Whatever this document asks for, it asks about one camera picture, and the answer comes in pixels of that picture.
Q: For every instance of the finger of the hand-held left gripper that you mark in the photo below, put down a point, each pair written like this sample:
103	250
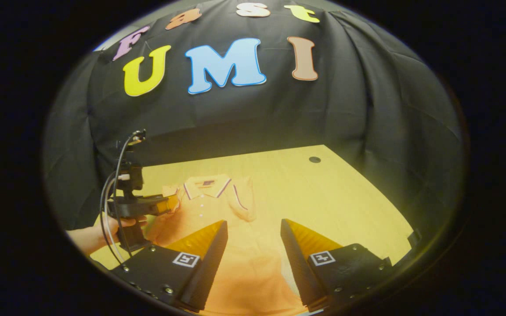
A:
160	204

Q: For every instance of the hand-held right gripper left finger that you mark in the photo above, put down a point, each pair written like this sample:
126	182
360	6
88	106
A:
207	267

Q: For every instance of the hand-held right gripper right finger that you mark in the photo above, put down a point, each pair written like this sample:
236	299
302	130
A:
294	267

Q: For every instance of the orange polo T-shirt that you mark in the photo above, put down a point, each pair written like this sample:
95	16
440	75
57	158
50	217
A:
244	263

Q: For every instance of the black round table grommet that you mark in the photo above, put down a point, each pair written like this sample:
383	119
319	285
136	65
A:
314	159

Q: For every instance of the black backdrop cloth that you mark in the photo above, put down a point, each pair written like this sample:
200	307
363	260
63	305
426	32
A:
345	109

